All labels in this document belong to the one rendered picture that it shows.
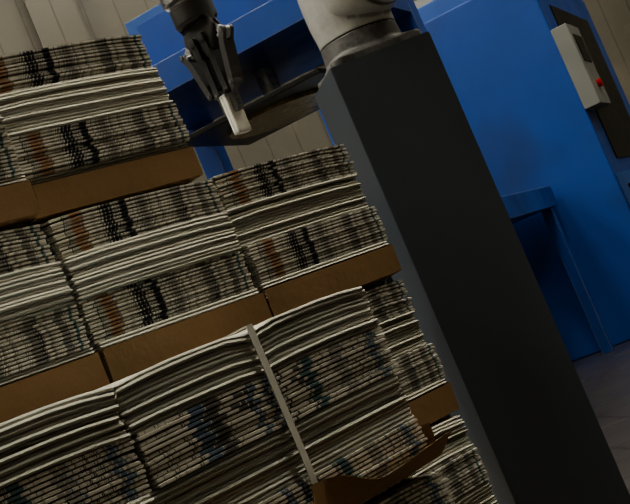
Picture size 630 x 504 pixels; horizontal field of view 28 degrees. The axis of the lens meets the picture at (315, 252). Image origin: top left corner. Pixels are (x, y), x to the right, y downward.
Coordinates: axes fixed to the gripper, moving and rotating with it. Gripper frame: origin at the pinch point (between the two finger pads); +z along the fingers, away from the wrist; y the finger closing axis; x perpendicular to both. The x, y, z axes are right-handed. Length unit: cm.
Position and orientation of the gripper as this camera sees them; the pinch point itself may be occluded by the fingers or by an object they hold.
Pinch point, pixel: (235, 113)
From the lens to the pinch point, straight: 210.4
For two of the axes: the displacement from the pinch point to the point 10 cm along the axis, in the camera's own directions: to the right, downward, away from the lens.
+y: 6.3, -3.2, -7.1
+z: 3.9, 9.2, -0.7
